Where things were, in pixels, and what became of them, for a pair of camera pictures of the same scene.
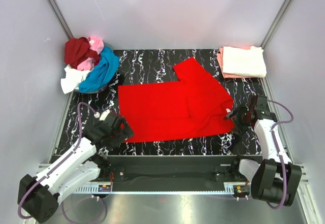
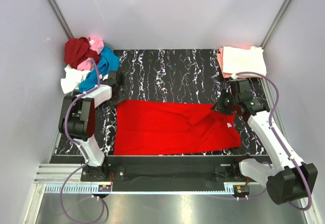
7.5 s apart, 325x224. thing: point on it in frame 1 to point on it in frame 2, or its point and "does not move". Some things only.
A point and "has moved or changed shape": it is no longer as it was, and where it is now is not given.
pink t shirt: (97, 45) does not move
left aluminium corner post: (56, 9) does not move
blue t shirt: (99, 78) does not move
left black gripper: (121, 130) to (117, 95)
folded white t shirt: (249, 61) does not move
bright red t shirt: (196, 105) has moved or changed shape
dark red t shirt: (77, 50) does not move
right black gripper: (237, 116) to (224, 102)
